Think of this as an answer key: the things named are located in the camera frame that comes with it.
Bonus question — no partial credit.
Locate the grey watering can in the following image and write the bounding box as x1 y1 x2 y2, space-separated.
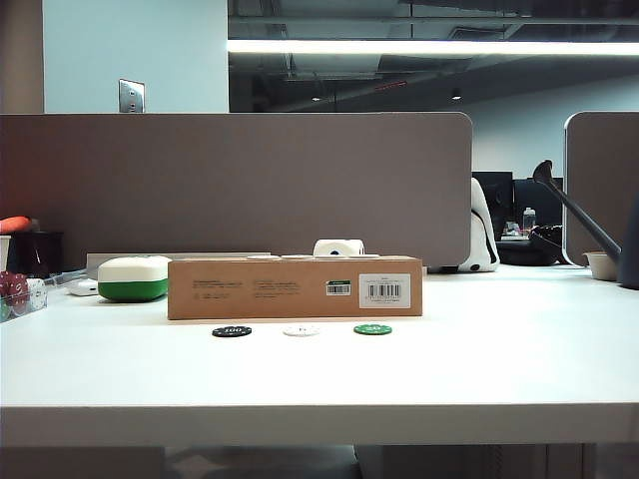
532 159 639 290

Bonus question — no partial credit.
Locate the small white earbud case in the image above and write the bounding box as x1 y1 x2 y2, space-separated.
67 277 100 297

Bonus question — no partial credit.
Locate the white and black figure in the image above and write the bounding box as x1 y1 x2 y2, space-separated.
457 177 501 273

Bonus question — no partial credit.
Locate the black poker chip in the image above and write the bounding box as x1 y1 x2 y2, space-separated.
211 324 254 339

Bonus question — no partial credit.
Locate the long ceiling light strip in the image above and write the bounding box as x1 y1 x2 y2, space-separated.
227 38 639 57

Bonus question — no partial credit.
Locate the small white bowl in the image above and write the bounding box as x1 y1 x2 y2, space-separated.
581 249 621 281

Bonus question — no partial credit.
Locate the grey partition with white edge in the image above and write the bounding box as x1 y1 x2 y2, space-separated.
563 110 639 266

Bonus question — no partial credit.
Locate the white and green case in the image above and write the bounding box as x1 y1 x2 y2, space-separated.
97 254 173 303

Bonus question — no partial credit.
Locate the black bag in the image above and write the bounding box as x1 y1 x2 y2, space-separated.
496 224 565 266

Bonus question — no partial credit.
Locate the metal wall plate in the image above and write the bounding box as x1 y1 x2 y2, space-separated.
117 78 147 115

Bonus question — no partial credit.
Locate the brown cardboard box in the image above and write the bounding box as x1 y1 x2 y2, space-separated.
167 256 424 321

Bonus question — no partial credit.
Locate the black cup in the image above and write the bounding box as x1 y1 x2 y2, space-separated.
11 230 66 279

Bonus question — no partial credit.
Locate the black computer monitor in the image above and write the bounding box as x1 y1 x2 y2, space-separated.
471 171 516 241
513 177 565 237

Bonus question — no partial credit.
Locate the orange object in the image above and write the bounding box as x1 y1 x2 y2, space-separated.
0 215 33 235

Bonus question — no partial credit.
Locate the clear box of chips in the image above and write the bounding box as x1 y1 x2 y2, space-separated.
0 270 49 324

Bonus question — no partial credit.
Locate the wide grey desk partition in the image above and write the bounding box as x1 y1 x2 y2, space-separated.
0 112 474 271

